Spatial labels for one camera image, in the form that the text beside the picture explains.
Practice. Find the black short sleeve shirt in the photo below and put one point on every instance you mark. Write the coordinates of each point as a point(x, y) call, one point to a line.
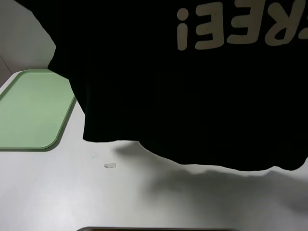
point(207, 82)

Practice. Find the light green plastic tray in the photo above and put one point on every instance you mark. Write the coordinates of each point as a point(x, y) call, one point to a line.
point(34, 110)

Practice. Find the clear tape piece front left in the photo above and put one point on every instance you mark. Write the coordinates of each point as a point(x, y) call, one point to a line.
point(110, 165)

